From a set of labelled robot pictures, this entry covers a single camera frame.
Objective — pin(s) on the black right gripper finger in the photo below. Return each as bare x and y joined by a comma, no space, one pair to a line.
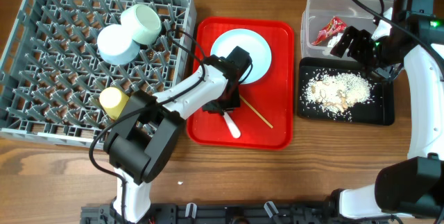
360,46
349,34

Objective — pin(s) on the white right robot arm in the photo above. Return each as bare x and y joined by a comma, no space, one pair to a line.
408,37

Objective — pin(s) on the large light blue plate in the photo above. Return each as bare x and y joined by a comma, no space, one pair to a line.
250,41

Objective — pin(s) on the yellow plastic cup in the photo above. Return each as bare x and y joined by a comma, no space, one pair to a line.
113,101

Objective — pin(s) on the black waste tray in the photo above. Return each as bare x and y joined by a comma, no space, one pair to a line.
380,112

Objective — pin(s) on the light blue small bowl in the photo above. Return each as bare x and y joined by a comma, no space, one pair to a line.
116,46

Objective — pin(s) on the red snack wrapper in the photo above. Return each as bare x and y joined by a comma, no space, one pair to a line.
335,25

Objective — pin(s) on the green bowl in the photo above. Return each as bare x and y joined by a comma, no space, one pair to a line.
142,22

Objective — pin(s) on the white plastic fork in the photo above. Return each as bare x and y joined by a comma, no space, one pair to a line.
232,127

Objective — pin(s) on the rice and food scraps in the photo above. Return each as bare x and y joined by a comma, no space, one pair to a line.
335,96

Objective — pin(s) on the clear plastic waste bin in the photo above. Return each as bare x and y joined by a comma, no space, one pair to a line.
318,14

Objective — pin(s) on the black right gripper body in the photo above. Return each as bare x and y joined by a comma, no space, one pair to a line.
381,59

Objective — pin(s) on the grey dishwasher rack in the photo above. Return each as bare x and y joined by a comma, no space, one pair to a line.
52,73

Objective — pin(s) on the white napkin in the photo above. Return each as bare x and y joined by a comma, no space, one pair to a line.
332,42

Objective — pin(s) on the wooden chopstick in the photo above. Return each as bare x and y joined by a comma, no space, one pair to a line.
256,112

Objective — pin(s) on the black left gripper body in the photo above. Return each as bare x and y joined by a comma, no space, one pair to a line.
225,102

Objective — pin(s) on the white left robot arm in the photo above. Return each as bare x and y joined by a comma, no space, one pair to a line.
141,140

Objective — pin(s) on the red plastic tray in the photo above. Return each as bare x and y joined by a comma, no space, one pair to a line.
272,95

